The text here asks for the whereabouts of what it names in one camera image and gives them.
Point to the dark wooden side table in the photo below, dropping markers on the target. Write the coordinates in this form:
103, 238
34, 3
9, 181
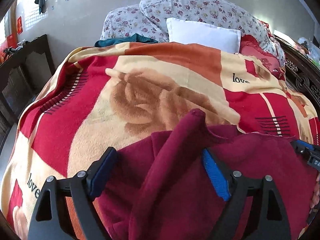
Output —
27, 67

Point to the white pillow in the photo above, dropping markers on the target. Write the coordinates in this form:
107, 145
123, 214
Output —
202, 33

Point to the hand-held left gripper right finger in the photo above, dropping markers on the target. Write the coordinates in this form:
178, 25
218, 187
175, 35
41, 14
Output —
216, 177

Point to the red paper sign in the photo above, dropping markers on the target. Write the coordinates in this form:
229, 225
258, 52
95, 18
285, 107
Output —
19, 25

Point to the maroon fleece garment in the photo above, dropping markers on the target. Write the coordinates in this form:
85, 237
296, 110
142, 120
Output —
175, 180

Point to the red box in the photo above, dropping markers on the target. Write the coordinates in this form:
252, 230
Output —
6, 45

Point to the small floral pillow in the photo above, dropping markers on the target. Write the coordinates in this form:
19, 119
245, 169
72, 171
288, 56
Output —
125, 20

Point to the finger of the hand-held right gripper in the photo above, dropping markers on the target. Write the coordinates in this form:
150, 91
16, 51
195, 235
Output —
303, 148

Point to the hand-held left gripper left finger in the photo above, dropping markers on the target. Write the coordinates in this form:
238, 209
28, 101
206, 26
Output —
102, 172

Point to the printed rose blanket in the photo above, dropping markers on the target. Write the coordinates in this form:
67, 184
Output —
75, 130

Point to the clear plastic bag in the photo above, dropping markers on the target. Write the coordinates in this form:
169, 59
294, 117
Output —
308, 48

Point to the red pillow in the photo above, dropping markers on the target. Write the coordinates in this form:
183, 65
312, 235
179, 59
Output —
255, 50

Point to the floral quilt pillow pile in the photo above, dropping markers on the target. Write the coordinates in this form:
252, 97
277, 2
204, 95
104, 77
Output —
200, 7

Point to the person's right hand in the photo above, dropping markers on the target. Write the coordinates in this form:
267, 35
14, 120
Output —
316, 195

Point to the teal cloth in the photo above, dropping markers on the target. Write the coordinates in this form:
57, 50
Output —
125, 41

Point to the carved wooden headboard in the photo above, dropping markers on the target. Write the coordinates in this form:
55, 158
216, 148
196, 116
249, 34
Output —
302, 80

